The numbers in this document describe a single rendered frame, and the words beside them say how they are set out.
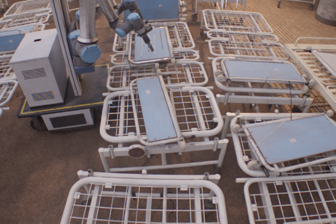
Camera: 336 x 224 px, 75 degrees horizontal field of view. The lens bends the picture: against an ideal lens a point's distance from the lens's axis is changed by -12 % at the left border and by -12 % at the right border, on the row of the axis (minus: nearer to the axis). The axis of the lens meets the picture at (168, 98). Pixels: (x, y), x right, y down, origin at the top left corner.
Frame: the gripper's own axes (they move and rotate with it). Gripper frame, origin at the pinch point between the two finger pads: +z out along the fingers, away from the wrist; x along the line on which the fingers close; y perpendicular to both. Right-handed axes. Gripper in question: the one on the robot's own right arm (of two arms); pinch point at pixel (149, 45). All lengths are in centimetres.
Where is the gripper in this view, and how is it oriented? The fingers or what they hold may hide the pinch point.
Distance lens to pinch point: 213.2
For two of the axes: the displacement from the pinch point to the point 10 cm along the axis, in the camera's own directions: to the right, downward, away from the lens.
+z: 3.4, 5.3, 7.8
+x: 3.6, 6.9, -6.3
